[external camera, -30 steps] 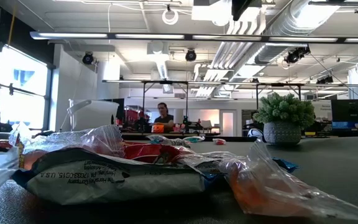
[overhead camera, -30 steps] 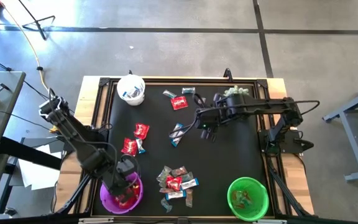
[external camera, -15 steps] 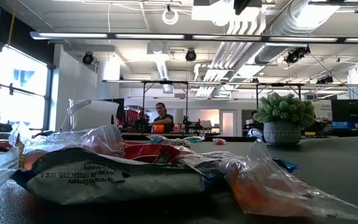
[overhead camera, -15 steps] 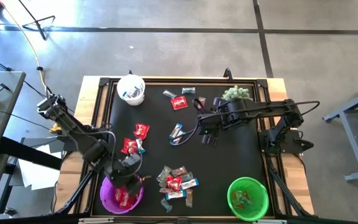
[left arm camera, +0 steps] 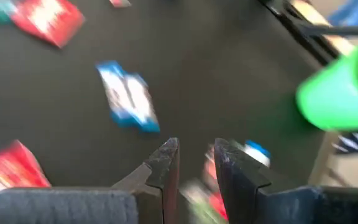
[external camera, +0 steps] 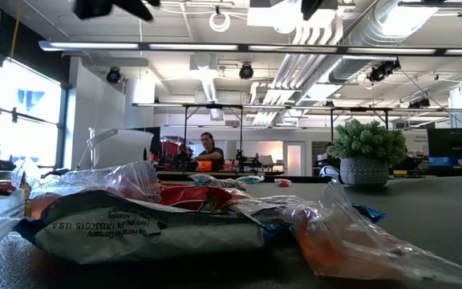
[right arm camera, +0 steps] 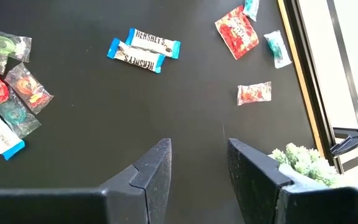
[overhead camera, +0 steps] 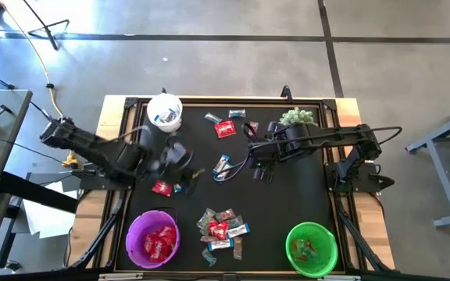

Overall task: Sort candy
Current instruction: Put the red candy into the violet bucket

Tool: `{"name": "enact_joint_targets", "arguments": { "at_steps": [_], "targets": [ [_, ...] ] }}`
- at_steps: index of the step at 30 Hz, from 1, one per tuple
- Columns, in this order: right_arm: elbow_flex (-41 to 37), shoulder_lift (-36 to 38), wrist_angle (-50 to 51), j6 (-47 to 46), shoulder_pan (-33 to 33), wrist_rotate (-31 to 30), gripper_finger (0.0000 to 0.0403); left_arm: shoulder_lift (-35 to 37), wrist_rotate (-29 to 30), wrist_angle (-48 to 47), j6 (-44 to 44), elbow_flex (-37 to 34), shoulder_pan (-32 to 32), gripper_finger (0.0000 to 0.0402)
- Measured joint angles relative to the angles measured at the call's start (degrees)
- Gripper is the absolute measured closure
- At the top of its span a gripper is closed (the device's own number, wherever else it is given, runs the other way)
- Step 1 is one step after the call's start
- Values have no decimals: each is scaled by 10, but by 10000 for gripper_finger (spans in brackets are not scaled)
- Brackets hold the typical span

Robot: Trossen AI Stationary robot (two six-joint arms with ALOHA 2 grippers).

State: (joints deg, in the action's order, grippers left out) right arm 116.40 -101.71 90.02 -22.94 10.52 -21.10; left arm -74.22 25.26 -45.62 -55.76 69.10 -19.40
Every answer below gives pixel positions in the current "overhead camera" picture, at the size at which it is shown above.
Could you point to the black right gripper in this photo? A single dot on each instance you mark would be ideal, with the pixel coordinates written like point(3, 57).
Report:
point(268, 154)

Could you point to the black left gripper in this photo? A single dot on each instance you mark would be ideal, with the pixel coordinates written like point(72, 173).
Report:
point(174, 162)

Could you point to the clear red gummy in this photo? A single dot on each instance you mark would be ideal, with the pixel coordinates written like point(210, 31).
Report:
point(294, 246)
point(238, 248)
point(254, 126)
point(311, 246)
point(225, 215)
point(208, 238)
point(302, 258)

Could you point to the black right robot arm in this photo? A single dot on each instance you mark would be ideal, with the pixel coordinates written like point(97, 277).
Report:
point(338, 136)

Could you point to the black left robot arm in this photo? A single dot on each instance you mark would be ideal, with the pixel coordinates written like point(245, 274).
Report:
point(92, 146)

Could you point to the yellow gripper tag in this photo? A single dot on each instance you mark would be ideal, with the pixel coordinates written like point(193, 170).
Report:
point(201, 172)

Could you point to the black table mat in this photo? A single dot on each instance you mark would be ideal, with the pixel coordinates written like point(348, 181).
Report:
point(272, 234)

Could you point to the white plastic bucket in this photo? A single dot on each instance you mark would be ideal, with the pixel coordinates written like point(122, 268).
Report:
point(164, 126)

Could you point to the clear wrapped blue gummy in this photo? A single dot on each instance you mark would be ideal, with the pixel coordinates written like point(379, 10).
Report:
point(236, 113)

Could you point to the artificial green potted plant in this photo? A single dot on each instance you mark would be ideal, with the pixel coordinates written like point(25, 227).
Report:
point(297, 117)

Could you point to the purple plastic bucket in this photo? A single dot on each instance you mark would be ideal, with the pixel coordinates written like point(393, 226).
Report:
point(133, 242)

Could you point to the green plastic bucket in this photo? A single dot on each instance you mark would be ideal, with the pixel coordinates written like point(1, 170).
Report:
point(326, 250)

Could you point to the white paper sheets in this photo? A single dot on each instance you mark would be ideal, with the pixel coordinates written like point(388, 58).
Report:
point(49, 224)

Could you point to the black table leg beam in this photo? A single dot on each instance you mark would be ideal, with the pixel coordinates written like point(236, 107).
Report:
point(33, 191)

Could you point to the grey side table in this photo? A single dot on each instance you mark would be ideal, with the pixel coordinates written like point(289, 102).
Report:
point(14, 101)

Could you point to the black tripod stand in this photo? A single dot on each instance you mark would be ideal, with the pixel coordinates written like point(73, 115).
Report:
point(45, 26)

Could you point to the black aluminium table frame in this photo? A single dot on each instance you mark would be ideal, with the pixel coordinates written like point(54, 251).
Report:
point(209, 101)

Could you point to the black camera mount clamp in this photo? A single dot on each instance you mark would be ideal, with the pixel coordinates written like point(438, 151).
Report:
point(286, 93)

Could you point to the black frame strut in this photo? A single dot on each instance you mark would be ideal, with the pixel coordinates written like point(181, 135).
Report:
point(104, 234)
point(356, 238)

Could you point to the grey metal table frame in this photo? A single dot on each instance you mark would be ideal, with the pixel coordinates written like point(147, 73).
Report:
point(449, 195)

